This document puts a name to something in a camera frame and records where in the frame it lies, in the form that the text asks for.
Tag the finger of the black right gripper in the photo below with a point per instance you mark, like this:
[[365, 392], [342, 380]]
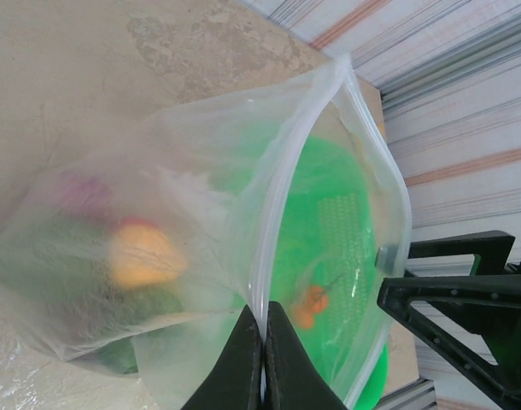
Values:
[[414, 288], [457, 243]]

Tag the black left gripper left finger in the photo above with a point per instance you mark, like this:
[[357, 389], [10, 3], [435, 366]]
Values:
[[239, 367]]

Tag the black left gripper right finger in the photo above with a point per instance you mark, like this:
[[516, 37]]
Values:
[[290, 371]]

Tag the green bell pepper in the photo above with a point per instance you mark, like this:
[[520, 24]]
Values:
[[128, 309]]

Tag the yellow bell pepper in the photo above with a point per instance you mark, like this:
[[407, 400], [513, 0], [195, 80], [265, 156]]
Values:
[[145, 256]]

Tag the clear zip-top bag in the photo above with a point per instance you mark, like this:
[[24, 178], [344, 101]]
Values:
[[200, 141]]

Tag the purple sweet potato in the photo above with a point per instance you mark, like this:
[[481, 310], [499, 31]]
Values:
[[83, 188]]

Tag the orange cherry tomatoes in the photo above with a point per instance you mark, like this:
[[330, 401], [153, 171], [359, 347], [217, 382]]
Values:
[[314, 301]]

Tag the green plastic basket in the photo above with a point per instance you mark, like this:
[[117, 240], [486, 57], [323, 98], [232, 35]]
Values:
[[341, 222]]

